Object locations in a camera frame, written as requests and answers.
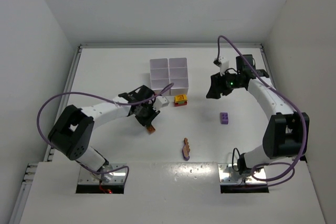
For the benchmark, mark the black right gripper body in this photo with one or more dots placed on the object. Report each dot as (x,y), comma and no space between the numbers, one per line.
(219,84)

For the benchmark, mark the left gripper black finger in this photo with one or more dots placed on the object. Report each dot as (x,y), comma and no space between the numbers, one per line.
(153,115)
(145,121)

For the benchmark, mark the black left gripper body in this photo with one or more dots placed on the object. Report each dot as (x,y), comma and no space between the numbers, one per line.
(146,120)

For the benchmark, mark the brown lego brick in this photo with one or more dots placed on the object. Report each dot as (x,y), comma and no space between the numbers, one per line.
(150,129)

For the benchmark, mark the yellow lego brick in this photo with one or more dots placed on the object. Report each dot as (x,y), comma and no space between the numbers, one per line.
(180,98)

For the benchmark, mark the purple square lego brick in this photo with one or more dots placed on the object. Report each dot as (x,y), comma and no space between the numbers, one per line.
(224,118)

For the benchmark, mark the orange-brown long lego brick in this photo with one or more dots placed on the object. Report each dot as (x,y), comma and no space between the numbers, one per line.
(186,142)

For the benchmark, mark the purple long lego brick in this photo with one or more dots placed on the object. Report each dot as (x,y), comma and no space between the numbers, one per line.
(186,152)

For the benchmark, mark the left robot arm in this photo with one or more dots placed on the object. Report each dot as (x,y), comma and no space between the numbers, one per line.
(72,131)

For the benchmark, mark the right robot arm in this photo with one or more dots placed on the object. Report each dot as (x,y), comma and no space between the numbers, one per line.
(286,134)

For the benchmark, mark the white compartment container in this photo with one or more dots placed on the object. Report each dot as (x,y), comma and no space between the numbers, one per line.
(164,71)

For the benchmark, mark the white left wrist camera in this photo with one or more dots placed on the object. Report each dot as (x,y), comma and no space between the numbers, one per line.
(161,102)

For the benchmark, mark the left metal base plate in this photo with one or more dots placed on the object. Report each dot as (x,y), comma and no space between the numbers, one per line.
(116,177)

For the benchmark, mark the metal base plate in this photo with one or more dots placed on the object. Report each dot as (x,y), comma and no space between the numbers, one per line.
(116,177)
(229,177)

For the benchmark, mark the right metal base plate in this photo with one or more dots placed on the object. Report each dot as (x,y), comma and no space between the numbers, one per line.
(229,177)

